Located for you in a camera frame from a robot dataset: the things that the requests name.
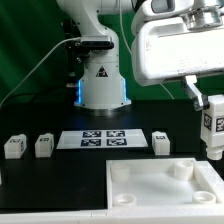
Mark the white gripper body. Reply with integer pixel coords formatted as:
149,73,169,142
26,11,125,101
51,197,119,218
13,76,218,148
132,17,224,86

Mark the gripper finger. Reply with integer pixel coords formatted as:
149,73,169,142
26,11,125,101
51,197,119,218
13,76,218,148
181,75,210,111

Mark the white square tabletop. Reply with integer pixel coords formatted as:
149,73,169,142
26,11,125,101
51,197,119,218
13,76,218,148
106,158,224,209

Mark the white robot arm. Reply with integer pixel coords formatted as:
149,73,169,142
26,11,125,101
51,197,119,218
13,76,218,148
56,0,224,111

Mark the white sheet with markers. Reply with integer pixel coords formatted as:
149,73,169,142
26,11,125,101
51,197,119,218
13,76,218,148
57,129,148,149

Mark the white front obstacle bar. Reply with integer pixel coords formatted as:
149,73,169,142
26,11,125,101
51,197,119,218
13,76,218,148
0,205,224,224

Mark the white cable right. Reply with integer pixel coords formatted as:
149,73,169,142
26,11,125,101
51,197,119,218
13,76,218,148
118,0,176,100

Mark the white cable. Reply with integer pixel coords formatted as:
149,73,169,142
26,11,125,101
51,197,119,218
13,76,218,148
118,0,176,100
0,36,83,109

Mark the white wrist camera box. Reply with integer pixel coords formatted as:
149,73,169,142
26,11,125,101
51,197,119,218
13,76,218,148
131,0,194,34

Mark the black camera on base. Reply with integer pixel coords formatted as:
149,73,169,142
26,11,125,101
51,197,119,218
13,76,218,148
79,36,114,50

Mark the white cable left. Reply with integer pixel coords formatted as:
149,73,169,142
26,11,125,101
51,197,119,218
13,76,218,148
0,36,83,109

